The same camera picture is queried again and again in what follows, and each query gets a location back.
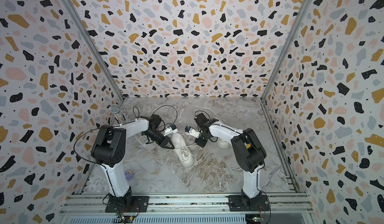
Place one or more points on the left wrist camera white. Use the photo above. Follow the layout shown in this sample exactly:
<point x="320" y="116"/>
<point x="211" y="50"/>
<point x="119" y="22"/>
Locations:
<point x="170" y="130"/>

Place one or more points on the aluminium corner post right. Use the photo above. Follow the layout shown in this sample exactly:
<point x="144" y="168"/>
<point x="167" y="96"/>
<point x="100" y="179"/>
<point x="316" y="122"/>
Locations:
<point x="291" y="36"/>

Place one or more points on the aluminium corner post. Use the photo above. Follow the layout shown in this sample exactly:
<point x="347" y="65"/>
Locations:
<point x="90" y="44"/>
<point x="291" y="36"/>

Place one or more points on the aluminium corner post left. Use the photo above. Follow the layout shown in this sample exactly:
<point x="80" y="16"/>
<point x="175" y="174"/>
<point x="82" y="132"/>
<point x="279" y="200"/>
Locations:
<point x="90" y="44"/>

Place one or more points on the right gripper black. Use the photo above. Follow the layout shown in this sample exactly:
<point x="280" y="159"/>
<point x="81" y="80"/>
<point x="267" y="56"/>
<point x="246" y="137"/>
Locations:
<point x="201" y="143"/>

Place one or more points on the aluminium front rail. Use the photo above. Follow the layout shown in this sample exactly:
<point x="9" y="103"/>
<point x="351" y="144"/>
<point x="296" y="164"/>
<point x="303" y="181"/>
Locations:
<point x="167" y="204"/>

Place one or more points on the white sneaker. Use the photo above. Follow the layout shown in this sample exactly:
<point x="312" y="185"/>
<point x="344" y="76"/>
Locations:
<point x="222" y="143"/>
<point x="182" y="151"/>

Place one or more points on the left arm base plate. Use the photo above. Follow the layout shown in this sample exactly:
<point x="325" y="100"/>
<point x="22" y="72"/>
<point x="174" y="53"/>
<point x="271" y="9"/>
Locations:
<point x="131" y="204"/>

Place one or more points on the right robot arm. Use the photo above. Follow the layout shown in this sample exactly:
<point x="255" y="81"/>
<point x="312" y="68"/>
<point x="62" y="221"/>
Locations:
<point x="248" y="150"/>

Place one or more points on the purple small object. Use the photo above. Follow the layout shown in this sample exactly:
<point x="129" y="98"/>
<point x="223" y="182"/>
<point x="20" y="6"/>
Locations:
<point x="129" y="175"/>

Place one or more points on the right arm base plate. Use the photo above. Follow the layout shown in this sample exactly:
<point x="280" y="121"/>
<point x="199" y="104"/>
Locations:
<point x="242" y="203"/>

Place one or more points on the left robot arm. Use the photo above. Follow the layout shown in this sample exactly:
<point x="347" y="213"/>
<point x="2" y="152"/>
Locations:
<point x="110" y="146"/>

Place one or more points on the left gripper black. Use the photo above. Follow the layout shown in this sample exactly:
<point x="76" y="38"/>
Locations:
<point x="164" y="142"/>

